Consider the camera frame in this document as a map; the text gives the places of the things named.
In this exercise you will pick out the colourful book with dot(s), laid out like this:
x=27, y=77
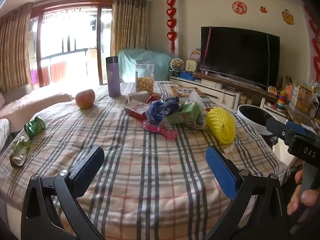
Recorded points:
x=185, y=91

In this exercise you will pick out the white plastic bag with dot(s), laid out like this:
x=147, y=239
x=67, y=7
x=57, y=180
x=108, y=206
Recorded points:
x=196, y=98

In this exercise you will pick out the green tissue box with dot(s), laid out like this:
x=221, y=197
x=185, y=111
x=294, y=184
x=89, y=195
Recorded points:
x=183, y=113

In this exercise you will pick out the white bin with black bag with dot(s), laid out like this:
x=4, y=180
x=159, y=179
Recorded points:
x=255, y=116

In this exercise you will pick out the teal covered furniture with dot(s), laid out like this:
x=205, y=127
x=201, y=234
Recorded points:
x=147, y=62

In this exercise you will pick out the green packet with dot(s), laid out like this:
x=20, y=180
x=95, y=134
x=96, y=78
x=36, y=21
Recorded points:
x=20, y=151

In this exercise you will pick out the red white carton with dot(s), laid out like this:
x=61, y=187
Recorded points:
x=133, y=108

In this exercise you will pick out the glass jar of snacks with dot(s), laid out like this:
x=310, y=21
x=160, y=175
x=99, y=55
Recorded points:
x=144, y=80

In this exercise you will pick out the ferris wheel toy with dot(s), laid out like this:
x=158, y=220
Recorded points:
x=176, y=66

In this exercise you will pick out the person's right hand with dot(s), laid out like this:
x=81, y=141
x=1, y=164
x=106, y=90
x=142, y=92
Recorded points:
x=295, y=201

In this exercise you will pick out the white foam block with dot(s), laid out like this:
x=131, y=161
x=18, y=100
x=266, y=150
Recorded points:
x=137, y=96

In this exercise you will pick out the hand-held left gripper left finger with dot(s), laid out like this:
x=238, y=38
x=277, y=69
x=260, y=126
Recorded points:
x=86, y=170

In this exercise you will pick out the red apple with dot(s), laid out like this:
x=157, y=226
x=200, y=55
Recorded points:
x=85, y=98

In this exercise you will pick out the pink covered sofa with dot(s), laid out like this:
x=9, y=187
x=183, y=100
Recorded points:
x=37, y=100

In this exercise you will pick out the green snack wrapper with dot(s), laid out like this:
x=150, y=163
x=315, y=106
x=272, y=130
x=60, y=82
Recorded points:
x=35, y=127

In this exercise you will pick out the toy cash register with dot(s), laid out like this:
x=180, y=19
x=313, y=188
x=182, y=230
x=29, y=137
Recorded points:
x=272, y=90

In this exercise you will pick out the yellow foam fruit net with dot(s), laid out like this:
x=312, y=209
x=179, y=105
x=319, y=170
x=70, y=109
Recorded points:
x=221, y=126

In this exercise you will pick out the wooden framed glass door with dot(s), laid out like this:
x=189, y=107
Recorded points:
x=70, y=42

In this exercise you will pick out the house shaped colourful card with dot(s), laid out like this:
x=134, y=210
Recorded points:
x=195, y=55

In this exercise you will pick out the black television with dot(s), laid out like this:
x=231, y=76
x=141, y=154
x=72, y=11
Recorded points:
x=240, y=55

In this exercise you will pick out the yellow gift box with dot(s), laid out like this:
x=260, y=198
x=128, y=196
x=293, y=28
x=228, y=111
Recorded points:
x=302, y=98

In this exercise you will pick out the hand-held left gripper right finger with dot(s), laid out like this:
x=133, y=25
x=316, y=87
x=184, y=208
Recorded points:
x=221, y=172

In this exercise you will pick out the red heart hanging decoration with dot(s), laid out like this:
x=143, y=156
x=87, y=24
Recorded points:
x=171, y=23

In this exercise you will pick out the cartoon wall sticker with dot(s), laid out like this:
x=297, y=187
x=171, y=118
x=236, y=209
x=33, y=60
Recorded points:
x=288, y=17

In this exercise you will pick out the blue plastic bag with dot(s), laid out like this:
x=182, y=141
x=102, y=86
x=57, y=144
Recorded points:
x=162, y=110

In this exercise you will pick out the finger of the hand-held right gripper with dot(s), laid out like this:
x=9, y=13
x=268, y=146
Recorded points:
x=296, y=128
x=275, y=127

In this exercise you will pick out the blue toy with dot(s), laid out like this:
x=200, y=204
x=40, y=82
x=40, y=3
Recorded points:
x=187, y=75

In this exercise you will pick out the purple thermos bottle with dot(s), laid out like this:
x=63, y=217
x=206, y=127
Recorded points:
x=113, y=80

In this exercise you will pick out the round red paper cutout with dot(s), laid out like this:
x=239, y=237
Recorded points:
x=238, y=7

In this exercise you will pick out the red wrapper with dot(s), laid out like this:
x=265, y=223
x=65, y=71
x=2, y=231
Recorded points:
x=153, y=98

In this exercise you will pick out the plaid tablecloth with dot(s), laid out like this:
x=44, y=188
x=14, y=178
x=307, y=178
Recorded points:
x=150, y=167

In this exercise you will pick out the small red paper character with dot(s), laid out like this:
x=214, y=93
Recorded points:
x=263, y=9

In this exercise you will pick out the red heart wall garland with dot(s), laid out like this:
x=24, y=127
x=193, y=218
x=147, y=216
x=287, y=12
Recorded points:
x=313, y=35

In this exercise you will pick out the white television cabinet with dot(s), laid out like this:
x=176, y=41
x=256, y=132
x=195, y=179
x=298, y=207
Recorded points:
x=212, y=90

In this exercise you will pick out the pink wrapper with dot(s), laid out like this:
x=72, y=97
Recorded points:
x=160, y=131

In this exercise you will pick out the beige curtain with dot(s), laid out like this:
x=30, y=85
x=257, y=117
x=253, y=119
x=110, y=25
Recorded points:
x=128, y=25
x=13, y=55

